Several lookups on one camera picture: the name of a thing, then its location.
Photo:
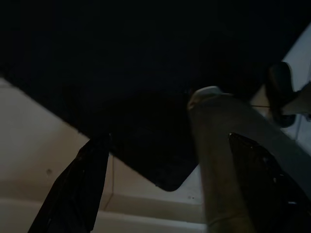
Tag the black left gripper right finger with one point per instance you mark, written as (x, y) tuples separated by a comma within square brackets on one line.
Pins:
[(267, 194)]

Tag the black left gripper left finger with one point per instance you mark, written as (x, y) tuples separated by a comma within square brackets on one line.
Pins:
[(73, 194)]

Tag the black doormat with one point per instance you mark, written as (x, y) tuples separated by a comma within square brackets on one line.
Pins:
[(121, 72)]

